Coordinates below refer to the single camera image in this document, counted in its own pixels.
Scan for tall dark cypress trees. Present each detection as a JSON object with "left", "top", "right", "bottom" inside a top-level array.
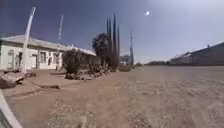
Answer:
[{"left": 105, "top": 13, "right": 121, "bottom": 71}]

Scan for white single-storey building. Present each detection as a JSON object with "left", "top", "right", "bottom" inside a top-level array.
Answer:
[{"left": 0, "top": 34, "right": 98, "bottom": 71}]

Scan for palm tree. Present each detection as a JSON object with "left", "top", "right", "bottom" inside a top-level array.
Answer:
[{"left": 91, "top": 32, "right": 111, "bottom": 69}]

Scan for dark pole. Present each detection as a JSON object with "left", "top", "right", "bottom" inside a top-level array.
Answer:
[{"left": 128, "top": 31, "right": 135, "bottom": 67}]

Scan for long low grey building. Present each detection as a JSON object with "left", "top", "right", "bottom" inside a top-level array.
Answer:
[{"left": 169, "top": 41, "right": 224, "bottom": 67}]

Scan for green bush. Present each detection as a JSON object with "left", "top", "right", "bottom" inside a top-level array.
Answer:
[{"left": 61, "top": 48, "right": 85, "bottom": 80}]

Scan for thin pale pole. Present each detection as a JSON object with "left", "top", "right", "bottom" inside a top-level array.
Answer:
[{"left": 57, "top": 14, "right": 65, "bottom": 42}]

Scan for large pale rocks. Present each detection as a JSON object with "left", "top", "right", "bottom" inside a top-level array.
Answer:
[{"left": 0, "top": 71, "right": 27, "bottom": 90}]

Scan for pale leaning pole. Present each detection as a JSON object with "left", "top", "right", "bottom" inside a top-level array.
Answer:
[{"left": 20, "top": 6, "right": 37, "bottom": 75}]

